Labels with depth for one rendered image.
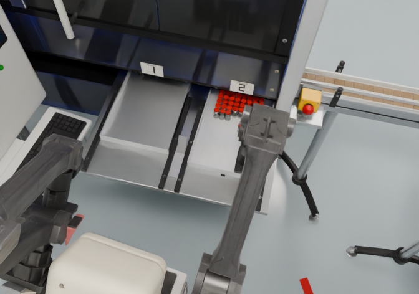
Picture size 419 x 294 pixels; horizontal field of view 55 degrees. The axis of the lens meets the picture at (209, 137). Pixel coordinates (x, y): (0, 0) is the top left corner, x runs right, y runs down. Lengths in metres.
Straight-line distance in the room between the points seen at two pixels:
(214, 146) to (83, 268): 0.80
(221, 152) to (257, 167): 0.72
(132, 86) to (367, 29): 2.19
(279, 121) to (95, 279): 0.46
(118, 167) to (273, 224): 1.13
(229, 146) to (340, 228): 1.12
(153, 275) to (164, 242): 1.43
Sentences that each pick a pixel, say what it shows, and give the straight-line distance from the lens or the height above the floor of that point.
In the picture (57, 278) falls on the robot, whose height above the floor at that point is 1.38.
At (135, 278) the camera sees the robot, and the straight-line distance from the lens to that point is 0.84.
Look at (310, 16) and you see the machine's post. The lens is 1.23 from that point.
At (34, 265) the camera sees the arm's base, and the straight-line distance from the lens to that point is 1.06.
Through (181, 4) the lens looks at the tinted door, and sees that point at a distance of 1.30.
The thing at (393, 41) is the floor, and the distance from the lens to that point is 3.41.
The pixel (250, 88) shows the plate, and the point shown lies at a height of 1.02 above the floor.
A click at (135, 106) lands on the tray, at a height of 0.88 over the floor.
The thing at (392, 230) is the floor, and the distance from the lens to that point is 2.55.
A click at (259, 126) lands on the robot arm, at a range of 0.78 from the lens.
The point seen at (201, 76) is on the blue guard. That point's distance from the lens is 1.50.
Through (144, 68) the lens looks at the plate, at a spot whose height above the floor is 1.02.
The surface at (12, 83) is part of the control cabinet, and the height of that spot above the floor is 1.01.
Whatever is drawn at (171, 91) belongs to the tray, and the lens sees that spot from 1.65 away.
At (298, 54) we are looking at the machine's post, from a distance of 1.34.
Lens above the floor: 2.19
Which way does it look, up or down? 59 degrees down
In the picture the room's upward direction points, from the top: 3 degrees clockwise
